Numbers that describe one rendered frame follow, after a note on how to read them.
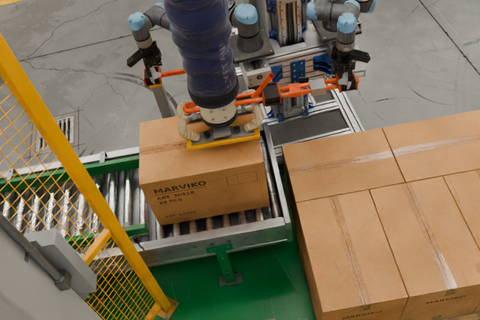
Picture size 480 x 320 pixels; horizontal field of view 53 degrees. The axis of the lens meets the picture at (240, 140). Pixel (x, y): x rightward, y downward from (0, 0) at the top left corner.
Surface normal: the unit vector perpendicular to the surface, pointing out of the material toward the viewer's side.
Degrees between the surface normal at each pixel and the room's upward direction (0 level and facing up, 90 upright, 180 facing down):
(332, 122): 0
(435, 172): 0
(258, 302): 0
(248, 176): 90
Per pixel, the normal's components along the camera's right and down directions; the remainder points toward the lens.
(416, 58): -0.12, -0.63
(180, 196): 0.14, 0.76
